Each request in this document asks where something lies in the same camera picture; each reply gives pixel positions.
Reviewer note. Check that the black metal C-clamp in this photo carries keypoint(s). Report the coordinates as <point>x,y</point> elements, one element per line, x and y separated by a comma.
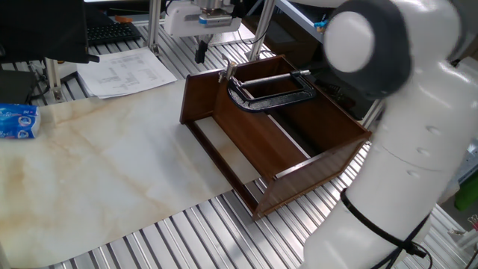
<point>269,102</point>

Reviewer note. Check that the brown wooden cabinet door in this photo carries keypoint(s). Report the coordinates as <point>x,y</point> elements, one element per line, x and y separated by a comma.
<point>254,142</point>

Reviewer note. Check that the aluminium frame post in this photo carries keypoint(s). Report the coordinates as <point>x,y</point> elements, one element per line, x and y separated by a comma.
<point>261,30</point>
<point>154,26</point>
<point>54,78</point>

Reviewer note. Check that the black flat object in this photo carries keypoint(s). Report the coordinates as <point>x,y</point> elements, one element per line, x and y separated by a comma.
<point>16,86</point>

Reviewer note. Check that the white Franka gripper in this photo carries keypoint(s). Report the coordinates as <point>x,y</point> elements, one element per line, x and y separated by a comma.
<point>179,18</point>

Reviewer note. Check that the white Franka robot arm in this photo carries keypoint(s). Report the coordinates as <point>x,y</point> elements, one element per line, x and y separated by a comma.
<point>411,149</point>

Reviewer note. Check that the blue tissue pack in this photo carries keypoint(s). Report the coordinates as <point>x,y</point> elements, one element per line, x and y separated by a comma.
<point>18,121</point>

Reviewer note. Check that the silver camera with blue end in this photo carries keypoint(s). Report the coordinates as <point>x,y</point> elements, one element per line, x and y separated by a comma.
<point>214,19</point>

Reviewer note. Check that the orange object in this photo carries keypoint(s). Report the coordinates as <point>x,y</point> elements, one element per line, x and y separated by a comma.
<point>123,18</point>

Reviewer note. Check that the green container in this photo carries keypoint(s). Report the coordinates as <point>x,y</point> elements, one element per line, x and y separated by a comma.
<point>467,196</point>

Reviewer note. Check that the printed paper sheets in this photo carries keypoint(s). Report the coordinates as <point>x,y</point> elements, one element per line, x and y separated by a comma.
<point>123,73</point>

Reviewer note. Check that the black monitor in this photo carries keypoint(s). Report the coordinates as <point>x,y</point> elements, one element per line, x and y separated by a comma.
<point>41,30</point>

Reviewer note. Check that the black keyboard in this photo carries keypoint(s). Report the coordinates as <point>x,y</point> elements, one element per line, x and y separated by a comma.
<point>112,33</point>

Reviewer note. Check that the marble pattern mat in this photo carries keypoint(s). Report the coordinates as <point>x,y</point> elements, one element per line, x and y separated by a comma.
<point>93,168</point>

